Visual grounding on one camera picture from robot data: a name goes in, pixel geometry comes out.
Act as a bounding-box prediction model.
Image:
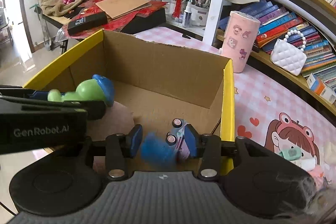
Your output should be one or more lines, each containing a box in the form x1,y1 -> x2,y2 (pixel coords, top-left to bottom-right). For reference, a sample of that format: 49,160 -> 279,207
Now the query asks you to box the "green blue toy figure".
47,75 -> 114,107

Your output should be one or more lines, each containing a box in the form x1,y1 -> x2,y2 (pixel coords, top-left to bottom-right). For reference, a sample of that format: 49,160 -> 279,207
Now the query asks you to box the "blue toy car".
140,118 -> 190,168

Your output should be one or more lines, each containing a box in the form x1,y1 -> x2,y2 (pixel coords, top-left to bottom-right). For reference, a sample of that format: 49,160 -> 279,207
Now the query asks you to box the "yellow cardboard box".
23,29 -> 236,175

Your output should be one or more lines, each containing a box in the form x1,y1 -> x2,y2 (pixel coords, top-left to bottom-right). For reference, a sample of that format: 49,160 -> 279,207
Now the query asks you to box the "pink cartoon table mat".
133,26 -> 336,188

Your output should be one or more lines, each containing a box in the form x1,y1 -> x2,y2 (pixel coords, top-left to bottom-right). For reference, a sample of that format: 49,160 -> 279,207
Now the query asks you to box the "green small device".
278,147 -> 302,161

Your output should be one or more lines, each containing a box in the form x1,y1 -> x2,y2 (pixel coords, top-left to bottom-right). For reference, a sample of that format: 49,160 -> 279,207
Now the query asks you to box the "black rectangular box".
67,12 -> 108,36

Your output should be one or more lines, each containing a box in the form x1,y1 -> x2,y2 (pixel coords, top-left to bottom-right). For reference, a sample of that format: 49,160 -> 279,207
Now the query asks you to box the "brown cardboard sheet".
96,0 -> 151,19

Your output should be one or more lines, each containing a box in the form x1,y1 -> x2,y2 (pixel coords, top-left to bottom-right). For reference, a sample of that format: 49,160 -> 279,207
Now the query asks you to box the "pink cylindrical container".
219,11 -> 261,73

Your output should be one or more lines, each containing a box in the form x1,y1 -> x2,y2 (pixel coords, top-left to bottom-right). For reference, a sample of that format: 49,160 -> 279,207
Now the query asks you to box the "white quilted pearl handbag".
270,29 -> 307,76

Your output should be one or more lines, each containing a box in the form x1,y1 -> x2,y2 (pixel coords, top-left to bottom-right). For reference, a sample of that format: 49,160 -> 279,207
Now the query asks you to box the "blue orange white box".
306,73 -> 336,104

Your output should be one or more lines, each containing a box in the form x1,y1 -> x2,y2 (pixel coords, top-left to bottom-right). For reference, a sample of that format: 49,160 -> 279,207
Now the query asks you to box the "white glue bottle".
182,1 -> 192,28

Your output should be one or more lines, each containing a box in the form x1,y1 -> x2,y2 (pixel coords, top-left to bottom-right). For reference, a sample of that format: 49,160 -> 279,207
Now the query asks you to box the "white pen holder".
162,0 -> 209,27

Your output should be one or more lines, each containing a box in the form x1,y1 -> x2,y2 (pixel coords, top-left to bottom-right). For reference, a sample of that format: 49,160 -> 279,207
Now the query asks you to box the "wooden bookshelf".
202,0 -> 335,122

